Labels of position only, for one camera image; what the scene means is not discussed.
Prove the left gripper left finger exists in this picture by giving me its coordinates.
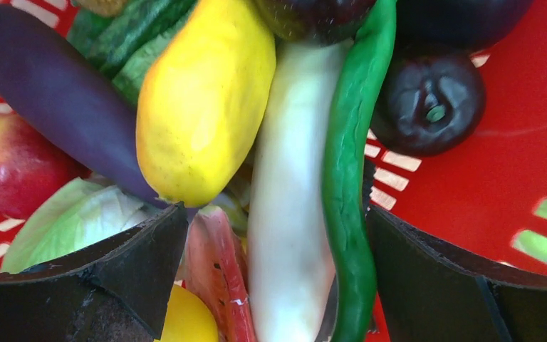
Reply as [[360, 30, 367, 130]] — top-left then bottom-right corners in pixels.
[[0, 203, 188, 341]]

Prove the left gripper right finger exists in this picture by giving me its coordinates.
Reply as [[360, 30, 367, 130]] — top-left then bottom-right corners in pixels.
[[367, 207, 547, 341]]

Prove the green chili pepper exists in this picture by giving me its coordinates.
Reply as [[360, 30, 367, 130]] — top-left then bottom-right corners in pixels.
[[322, 0, 396, 342]]

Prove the yellow lemon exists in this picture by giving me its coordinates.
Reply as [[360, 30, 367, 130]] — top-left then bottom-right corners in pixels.
[[155, 284, 219, 342]]

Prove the green cabbage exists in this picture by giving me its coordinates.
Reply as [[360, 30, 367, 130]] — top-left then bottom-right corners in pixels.
[[1, 178, 159, 274]]

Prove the watermelon slice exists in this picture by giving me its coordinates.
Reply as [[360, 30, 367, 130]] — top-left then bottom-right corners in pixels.
[[184, 205, 257, 341]]

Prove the white radish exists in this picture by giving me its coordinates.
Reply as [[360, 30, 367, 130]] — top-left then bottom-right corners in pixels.
[[248, 41, 350, 341]]

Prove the red apple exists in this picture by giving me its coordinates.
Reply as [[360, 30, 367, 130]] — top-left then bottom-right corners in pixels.
[[0, 114, 90, 219]]

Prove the yellow mango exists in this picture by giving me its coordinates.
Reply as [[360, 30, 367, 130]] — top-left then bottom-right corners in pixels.
[[136, 1, 276, 207]]

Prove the purple eggplant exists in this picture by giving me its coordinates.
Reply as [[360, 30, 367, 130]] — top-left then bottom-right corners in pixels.
[[0, 4, 166, 209]]

